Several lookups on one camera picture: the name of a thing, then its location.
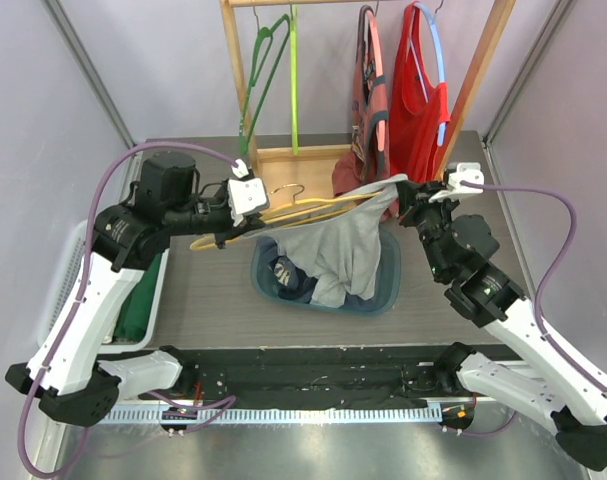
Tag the pink hanger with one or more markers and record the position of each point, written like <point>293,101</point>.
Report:
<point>379,71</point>

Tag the yellow hanger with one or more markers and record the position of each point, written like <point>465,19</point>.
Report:
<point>293,214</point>

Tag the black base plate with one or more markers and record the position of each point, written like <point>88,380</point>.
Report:
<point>307,378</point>

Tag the wooden clothes rack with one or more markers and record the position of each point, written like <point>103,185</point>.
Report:
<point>312,165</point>

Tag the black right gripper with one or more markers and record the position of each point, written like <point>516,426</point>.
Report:
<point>409,201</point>

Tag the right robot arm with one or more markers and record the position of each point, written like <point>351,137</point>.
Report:
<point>568,396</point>

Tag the white plastic basket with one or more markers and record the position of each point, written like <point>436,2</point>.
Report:
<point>64,286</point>

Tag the pink tank top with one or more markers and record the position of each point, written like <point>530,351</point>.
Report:
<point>363,163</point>

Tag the lime green hanger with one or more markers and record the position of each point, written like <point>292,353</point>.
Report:
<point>294,80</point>

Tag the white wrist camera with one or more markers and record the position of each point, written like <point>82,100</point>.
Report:
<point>462,180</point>
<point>247,194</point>

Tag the green folded cloth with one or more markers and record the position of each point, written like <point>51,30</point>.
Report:
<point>133,318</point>

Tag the grey tank top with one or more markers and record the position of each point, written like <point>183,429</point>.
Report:
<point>343,253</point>

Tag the light blue hanger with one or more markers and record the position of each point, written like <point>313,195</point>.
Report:
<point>430,20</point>

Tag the navy blue tank top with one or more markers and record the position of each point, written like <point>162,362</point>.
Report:
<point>296,286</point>

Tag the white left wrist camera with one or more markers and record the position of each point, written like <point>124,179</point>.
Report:
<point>247,194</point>

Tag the red tank top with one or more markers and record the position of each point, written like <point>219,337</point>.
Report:
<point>413,122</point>

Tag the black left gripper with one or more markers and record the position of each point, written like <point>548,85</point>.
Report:
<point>250,222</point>

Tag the teal plastic tub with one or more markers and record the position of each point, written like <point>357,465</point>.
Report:
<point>386,287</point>

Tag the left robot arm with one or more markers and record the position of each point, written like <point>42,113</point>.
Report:
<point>65,377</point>

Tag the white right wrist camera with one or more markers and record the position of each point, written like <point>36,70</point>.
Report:
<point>462,180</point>

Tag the white slotted cable duct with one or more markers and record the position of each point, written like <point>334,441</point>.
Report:
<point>149,413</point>

